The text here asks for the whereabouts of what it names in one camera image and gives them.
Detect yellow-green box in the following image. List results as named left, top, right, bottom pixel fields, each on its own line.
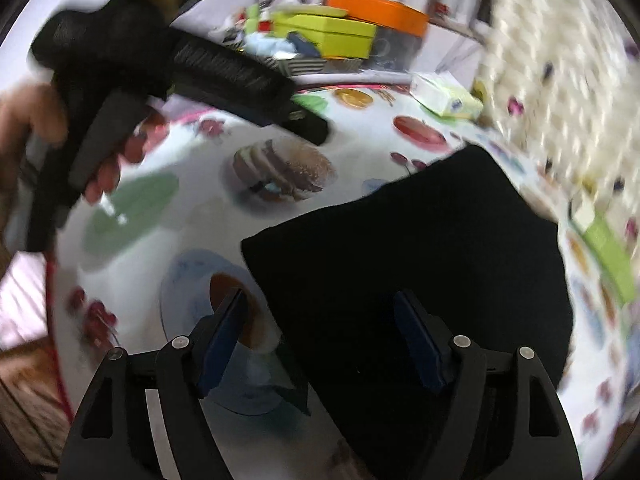
left=270, top=7, right=378, bottom=58

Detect black pants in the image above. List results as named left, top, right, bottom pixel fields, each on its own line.
left=241, top=145, right=574, bottom=480

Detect pale green tissue packet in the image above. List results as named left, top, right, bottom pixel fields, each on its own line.
left=410, top=71, right=485, bottom=121

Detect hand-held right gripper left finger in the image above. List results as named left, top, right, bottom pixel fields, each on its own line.
left=57, top=287, right=249, bottom=480

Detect green cardboard box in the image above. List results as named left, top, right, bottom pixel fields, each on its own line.
left=570, top=200, right=637, bottom=306

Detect cream dotted curtain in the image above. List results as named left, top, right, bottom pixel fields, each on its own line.
left=475, top=0, right=640, bottom=221

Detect person's left hand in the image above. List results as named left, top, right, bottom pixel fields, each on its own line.
left=0, top=82, right=171, bottom=206

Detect round food-print table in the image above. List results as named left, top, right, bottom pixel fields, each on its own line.
left=45, top=82, right=640, bottom=480

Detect dark blue object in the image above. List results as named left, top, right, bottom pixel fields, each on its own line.
left=287, top=31, right=324, bottom=59

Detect orange box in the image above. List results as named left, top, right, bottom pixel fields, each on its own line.
left=325, top=0, right=431, bottom=38

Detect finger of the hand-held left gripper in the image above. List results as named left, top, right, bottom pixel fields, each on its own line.
left=170, top=34, right=331, bottom=147

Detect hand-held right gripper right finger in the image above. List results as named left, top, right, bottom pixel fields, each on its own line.
left=392, top=290, right=583, bottom=480

